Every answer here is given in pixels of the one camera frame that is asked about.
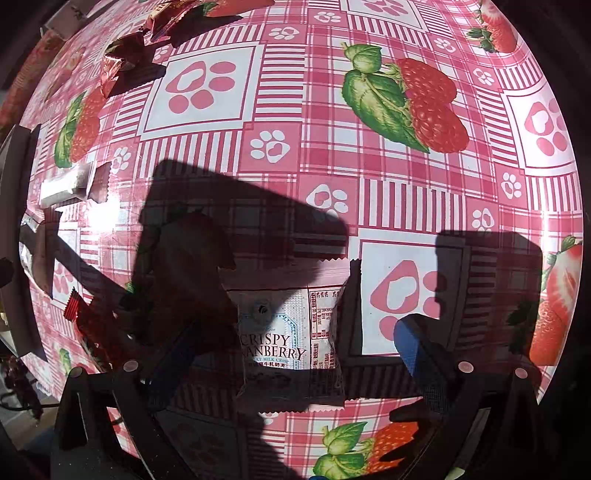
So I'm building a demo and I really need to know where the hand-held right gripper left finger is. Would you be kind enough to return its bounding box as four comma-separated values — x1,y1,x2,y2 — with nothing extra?
51,323,208,480

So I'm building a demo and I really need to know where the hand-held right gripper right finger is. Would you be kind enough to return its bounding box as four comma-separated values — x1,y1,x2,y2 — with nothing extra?
394,314,546,480

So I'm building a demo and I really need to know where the red foil snack packet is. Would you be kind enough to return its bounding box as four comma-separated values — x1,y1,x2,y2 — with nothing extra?
102,32,146,97
65,287,125,370
143,0,204,42

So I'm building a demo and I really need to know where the silver white snack packet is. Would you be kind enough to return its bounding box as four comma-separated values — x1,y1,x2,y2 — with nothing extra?
41,161,95,208

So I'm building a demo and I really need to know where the strawberry print pink tablecloth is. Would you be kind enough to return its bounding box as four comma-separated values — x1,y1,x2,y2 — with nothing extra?
0,0,585,480

